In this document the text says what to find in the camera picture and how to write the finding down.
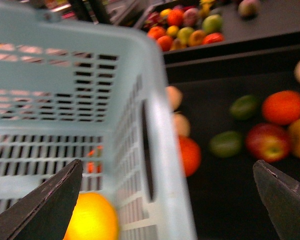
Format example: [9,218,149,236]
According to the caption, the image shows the orange persimmon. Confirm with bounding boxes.
[86,146,103,174]

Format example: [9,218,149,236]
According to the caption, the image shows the large yellow lemon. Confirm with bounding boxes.
[63,192,119,240]

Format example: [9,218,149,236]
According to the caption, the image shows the red yellow apple centre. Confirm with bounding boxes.
[244,122,292,163]

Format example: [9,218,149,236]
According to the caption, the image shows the white pear front left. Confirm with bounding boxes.
[173,112,191,137]

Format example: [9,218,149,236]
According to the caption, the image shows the large orange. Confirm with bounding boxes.
[178,135,202,177]

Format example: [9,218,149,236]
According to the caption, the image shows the green lime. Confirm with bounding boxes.
[229,94,260,121]
[208,130,243,159]

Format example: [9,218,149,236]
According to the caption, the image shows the small tangerine centre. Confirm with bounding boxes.
[261,90,300,126]

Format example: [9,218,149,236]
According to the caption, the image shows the peach far shelf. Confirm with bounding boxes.
[237,0,261,18]

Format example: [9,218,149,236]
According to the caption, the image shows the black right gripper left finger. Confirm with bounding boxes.
[0,159,83,240]

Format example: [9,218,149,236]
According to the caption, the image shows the white pear back left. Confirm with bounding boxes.
[165,85,183,111]

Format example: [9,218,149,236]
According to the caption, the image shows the green apple far pile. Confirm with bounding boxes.
[202,14,223,35]

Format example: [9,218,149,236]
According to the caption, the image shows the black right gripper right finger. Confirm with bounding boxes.
[253,160,300,240]

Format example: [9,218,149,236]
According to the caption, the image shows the green lime front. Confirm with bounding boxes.
[208,130,243,159]

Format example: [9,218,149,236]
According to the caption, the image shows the black fruit tray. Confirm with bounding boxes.
[133,0,300,65]
[163,43,300,240]

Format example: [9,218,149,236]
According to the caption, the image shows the black front fruit tray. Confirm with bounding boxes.
[163,43,300,240]

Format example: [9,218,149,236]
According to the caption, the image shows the light blue plastic basket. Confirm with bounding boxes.
[0,0,197,240]

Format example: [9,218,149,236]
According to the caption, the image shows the green lime back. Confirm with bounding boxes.
[229,94,260,121]

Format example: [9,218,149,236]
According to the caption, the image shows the black far fruit tray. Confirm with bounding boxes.
[133,0,300,65]

